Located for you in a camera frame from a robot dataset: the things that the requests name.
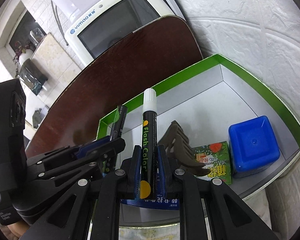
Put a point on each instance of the white plant pot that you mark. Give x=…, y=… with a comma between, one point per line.
x=26, y=55

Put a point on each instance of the white countertop appliance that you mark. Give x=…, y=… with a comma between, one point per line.
x=115, y=25

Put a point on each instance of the small green printed box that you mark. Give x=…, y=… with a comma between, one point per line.
x=215, y=160

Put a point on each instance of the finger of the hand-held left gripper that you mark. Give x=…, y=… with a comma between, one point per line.
x=77, y=171
x=115, y=145

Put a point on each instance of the glass jar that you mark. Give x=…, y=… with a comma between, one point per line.
x=37, y=38

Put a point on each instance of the green dinosaur toy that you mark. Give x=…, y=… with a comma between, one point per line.
x=40, y=117

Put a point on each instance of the beige stone slab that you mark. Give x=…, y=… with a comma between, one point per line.
x=50, y=55

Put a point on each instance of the green cardboard box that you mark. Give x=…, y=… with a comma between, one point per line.
x=215, y=97

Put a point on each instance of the blue plastic box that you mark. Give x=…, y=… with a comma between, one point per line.
x=252, y=145

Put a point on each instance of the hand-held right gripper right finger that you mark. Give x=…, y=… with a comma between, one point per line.
x=162, y=170

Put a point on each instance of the dark wooden board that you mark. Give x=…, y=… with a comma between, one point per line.
x=115, y=80

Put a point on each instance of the purple leafy plant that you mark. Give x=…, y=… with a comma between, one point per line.
x=21, y=48

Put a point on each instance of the black pen green label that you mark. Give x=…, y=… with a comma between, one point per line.
x=120, y=122

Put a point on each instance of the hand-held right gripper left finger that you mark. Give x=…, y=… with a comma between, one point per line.
x=137, y=170

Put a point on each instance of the blue medicine box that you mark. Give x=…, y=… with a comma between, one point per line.
x=150, y=202

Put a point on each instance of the black marker white cap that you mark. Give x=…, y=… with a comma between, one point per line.
x=148, y=130

